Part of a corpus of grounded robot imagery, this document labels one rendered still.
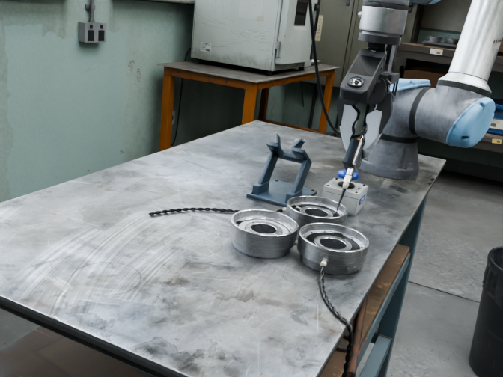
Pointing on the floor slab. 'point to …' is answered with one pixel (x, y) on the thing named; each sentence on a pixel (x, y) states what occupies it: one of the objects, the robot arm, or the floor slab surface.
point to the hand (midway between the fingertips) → (356, 149)
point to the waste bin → (489, 321)
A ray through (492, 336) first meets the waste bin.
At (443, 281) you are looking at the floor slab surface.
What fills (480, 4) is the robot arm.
